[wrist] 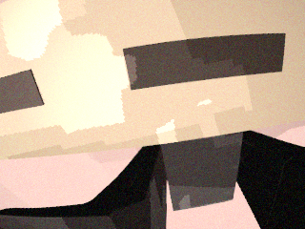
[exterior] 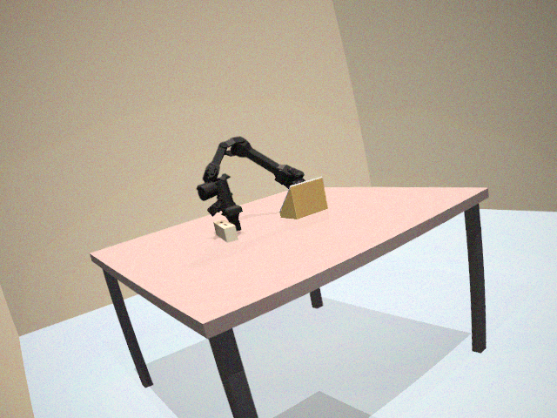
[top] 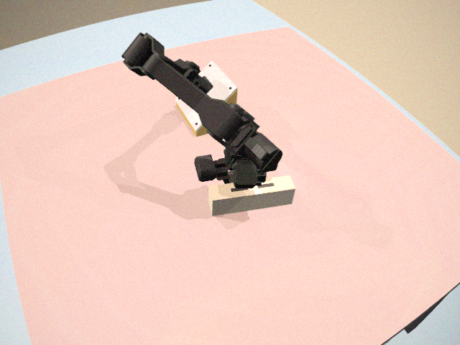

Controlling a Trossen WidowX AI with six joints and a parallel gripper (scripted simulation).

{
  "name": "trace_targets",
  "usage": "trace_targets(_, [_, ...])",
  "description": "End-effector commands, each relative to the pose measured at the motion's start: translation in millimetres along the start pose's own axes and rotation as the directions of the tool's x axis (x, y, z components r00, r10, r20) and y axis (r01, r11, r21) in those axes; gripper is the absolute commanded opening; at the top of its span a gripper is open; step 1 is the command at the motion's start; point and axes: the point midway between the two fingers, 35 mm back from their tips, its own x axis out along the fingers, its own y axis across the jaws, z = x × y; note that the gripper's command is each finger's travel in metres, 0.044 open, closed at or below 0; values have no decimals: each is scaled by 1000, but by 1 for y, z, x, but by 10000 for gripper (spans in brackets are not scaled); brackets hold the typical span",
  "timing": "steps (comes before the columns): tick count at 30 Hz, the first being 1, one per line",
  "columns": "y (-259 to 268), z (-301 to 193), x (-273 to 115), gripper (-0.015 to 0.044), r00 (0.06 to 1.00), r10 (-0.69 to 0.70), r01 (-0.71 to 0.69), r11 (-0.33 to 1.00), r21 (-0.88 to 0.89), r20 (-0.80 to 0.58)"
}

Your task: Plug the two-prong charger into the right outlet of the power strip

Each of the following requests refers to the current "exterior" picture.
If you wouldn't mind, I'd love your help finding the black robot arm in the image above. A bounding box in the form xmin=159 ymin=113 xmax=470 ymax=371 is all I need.
xmin=197 ymin=136 xmax=305 ymax=217

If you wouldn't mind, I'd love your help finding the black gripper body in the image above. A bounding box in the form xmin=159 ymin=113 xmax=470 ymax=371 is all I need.
xmin=217 ymin=191 xmax=243 ymax=217

